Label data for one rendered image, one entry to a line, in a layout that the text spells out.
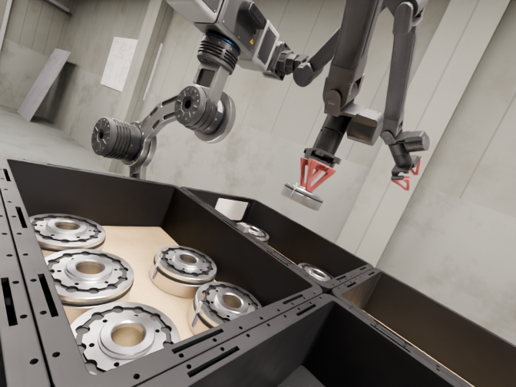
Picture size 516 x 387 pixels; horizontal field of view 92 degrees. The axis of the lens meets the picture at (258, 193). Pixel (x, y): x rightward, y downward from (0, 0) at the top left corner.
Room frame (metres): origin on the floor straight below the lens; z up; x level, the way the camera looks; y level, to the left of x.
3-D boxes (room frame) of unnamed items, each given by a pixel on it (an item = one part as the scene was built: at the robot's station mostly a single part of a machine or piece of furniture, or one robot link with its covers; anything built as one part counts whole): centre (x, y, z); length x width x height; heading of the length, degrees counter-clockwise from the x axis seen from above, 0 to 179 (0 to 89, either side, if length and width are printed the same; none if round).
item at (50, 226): (0.34, 0.24, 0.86); 0.05 x 0.05 x 0.01
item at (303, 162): (0.64, -0.11, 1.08); 0.07 x 0.07 x 0.09; 10
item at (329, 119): (0.63, -0.12, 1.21); 0.07 x 0.06 x 0.07; 59
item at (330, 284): (0.57, -0.07, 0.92); 0.40 x 0.30 x 0.02; 53
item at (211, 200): (0.57, -0.07, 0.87); 0.40 x 0.30 x 0.11; 53
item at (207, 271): (0.39, 0.06, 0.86); 0.10 x 0.10 x 0.01
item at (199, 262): (0.39, 0.06, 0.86); 0.05 x 0.05 x 0.01
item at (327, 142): (0.63, -0.11, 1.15); 0.10 x 0.07 x 0.07; 10
